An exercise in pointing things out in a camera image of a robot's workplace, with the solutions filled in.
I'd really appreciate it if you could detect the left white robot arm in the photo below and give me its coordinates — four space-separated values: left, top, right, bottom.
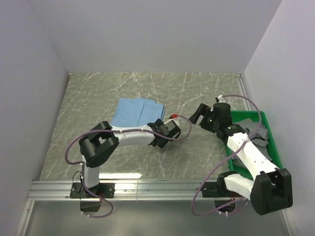
79 118 181 198

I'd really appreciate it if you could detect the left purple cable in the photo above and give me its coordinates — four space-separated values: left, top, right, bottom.
64 114 193 218

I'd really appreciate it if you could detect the aluminium mounting rail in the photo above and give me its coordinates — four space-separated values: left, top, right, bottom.
14 178 298 236

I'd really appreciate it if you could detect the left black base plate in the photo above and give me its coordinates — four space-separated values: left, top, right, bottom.
69 171 115 199

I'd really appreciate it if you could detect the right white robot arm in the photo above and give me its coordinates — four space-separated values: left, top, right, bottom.
189 103 293 215

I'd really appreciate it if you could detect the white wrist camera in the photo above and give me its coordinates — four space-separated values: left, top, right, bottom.
215 95 226 103
164 114 180 127

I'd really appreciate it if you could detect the grey long sleeve shirt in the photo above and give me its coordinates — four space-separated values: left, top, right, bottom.
232 118 272 169

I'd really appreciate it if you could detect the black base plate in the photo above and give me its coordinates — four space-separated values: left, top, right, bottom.
69 171 115 199
201 181 231 198

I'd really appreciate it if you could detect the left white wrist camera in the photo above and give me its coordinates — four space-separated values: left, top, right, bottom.
164 114 180 127

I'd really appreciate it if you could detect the green plastic bin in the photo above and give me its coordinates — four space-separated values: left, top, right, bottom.
228 111 283 178

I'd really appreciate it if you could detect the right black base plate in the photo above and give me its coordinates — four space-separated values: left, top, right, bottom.
201 181 231 198

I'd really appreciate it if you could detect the light blue long sleeve shirt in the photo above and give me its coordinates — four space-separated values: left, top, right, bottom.
110 97 165 127

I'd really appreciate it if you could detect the purple cable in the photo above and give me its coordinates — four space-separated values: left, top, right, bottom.
190 94 263 216
64 114 193 218

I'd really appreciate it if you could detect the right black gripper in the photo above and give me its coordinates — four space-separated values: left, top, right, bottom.
189 103 220 134

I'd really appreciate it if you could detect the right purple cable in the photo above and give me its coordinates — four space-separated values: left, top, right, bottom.
190 94 263 216

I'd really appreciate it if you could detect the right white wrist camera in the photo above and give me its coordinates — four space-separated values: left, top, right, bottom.
215 95 226 103

